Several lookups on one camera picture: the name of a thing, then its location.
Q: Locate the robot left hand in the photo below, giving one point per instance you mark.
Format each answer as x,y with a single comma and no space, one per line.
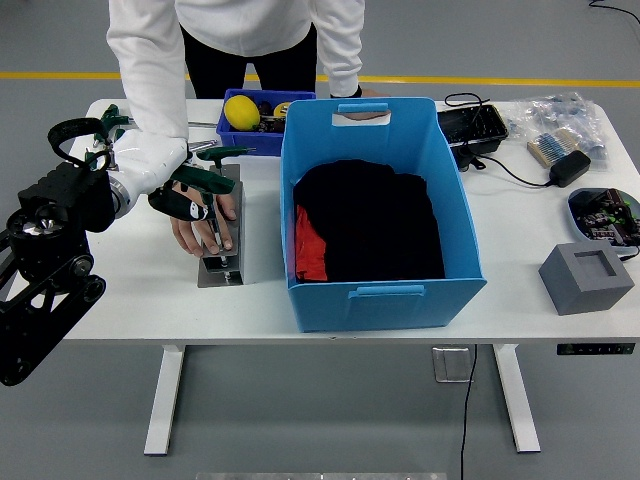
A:
150,160

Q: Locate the person's right hand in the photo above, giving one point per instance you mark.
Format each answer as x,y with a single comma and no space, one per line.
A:
192,237

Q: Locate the person's left hand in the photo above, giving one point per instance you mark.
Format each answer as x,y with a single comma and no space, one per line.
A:
372,93

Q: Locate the grey metal tool stand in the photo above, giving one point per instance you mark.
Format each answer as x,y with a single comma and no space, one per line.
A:
220,277

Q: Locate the large blue plastic box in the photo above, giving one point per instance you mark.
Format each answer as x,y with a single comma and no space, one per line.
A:
380,310

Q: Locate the person's left forearm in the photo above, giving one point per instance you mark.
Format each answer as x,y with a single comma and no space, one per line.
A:
342,65

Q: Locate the person's right forearm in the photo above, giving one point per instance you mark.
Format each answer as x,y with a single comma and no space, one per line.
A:
155,105

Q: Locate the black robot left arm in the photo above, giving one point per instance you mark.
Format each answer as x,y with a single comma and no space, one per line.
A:
45,240

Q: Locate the yellow tape measure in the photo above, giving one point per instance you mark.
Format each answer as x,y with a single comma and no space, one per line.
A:
282,109

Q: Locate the small blue plastic bin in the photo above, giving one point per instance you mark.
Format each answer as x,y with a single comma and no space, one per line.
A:
245,142

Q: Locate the yellow lemon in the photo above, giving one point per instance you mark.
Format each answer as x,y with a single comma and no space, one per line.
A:
241,113

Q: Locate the black plastic tray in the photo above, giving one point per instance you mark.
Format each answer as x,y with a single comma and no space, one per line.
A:
472,125

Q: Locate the black round part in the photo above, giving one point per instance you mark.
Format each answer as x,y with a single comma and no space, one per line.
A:
265,107

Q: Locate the black plug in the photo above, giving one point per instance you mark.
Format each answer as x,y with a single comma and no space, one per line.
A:
467,157

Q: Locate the red cloth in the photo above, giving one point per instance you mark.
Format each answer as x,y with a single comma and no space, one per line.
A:
310,245

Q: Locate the black cloth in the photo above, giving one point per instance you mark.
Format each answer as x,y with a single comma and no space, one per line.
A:
370,220

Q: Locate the person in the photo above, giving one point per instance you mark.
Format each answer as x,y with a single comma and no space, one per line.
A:
240,25

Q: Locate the white table leg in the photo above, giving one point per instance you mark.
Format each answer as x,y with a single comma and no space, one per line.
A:
517,400
162,400

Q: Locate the resistor tape bundle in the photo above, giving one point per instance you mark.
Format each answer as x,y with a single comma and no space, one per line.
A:
552,145

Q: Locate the clear plastic parts bag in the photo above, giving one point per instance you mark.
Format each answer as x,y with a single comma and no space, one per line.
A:
560,112

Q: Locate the black power adapter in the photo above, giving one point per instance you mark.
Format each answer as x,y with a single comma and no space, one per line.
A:
570,169

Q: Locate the light blue plate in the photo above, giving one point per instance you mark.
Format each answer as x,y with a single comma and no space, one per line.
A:
575,220

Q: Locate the circuit board parts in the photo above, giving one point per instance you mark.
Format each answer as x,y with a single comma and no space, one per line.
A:
607,220

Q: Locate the grey foam cube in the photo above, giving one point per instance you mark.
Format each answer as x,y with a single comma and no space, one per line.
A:
582,280

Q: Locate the metal floor plate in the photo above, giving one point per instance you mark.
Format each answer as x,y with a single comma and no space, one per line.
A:
452,365

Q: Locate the black table control panel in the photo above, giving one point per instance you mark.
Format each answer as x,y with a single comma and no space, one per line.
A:
595,349

